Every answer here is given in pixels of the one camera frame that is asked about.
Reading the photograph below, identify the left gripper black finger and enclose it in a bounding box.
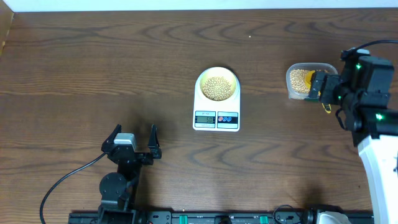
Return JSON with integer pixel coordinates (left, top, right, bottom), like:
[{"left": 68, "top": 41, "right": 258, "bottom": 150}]
[
  {"left": 147, "top": 124, "right": 162, "bottom": 159},
  {"left": 101, "top": 124, "right": 122, "bottom": 153}
]

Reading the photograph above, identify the yellow measuring scoop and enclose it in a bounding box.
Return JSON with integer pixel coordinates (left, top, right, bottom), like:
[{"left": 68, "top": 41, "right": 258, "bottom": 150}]
[{"left": 304, "top": 70, "right": 331, "bottom": 114}]

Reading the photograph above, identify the yellow bowl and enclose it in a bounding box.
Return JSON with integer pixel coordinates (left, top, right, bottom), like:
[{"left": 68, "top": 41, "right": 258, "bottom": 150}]
[{"left": 199, "top": 67, "right": 238, "bottom": 101}]

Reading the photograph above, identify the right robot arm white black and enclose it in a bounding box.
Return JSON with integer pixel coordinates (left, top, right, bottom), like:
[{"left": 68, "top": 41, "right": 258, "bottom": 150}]
[{"left": 308, "top": 48, "right": 397, "bottom": 223}]

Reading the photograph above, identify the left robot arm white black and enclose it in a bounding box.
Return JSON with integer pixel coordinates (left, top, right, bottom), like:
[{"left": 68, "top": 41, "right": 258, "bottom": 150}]
[{"left": 98, "top": 124, "right": 162, "bottom": 224}]

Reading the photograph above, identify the white digital kitchen scale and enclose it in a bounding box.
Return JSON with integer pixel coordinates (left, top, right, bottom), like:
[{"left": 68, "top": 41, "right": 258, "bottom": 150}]
[{"left": 192, "top": 75, "right": 241, "bottom": 132}]

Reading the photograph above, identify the clear plastic container of soybeans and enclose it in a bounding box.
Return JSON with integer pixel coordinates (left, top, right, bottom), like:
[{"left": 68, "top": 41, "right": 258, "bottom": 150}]
[{"left": 286, "top": 63, "right": 338, "bottom": 100}]

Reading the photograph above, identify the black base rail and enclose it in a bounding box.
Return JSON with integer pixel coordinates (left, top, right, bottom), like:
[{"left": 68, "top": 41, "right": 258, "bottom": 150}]
[{"left": 68, "top": 208, "right": 374, "bottom": 224}]

